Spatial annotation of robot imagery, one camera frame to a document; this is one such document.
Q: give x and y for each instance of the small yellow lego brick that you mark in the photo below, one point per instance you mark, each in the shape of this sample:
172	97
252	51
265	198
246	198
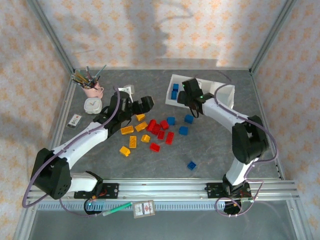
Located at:
145	138
140	117
124	151

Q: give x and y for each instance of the blue lego brick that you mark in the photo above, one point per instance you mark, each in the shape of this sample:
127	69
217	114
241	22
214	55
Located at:
189	118
171	121
191	165
174	95
175	87
183	130

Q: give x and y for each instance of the long yellow lego brick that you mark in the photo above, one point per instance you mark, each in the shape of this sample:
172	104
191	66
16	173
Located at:
141	126
126	130
133	141

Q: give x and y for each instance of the red lego brick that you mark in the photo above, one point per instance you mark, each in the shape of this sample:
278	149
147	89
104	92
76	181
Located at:
150	125
157	129
169	138
164	124
161	135
155	147

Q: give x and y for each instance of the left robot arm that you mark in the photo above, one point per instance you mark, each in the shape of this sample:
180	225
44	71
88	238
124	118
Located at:
82	140

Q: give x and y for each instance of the white square clock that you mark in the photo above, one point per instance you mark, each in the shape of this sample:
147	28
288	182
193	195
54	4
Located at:
92	105

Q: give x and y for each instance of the pink cup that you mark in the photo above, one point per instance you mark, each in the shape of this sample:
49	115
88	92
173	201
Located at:
93	92

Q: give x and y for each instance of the white three-compartment container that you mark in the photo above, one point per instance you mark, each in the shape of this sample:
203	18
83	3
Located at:
226	98

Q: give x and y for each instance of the short blue pen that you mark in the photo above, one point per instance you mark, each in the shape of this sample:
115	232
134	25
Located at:
97	80

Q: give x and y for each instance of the small badge card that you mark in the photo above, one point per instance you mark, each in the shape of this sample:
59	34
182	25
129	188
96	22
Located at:
74	120

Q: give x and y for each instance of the long teal pen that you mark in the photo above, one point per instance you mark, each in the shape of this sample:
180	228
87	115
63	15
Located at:
100	71

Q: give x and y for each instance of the grey striped pen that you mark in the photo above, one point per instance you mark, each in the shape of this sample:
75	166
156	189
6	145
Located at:
88	72

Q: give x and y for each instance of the yellow pencil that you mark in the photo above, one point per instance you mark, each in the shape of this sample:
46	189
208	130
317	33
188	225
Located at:
77	80

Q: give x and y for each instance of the green pencil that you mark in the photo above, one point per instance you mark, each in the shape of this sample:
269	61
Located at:
80	75

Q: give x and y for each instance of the green marker pen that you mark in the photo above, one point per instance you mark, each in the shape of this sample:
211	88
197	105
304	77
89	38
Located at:
117	208

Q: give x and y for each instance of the playing card box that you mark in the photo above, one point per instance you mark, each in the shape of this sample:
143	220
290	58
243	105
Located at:
144	209

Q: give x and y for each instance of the aluminium table edge rail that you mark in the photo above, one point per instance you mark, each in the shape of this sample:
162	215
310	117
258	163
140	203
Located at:
260	100
57	125

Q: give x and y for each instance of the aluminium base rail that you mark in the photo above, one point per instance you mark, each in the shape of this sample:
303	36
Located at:
162	188

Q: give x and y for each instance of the aluminium corner post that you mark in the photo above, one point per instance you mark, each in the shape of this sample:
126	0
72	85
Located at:
51	35
273	35

